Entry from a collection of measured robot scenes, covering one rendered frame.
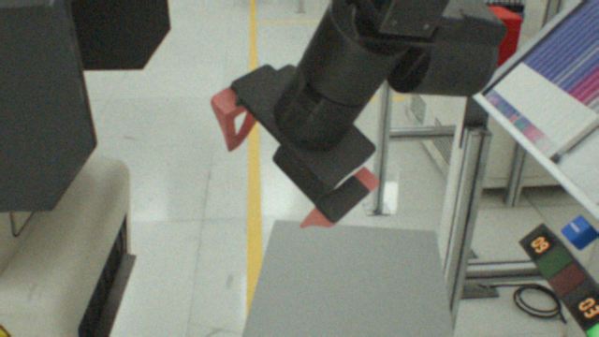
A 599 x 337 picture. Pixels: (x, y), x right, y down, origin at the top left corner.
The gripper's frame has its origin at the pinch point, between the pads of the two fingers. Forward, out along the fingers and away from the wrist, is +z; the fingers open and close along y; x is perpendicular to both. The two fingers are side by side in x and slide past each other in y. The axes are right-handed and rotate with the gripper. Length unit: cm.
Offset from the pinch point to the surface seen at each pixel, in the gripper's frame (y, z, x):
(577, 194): -23.0, -0.9, -29.8
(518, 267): -37, 44, -63
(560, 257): -27.0, 4.1, -25.5
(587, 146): -20.9, -0.9, -39.0
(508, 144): -23, 74, -137
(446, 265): -26, 48, -53
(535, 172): -37, 80, -145
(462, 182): -15, 31, -55
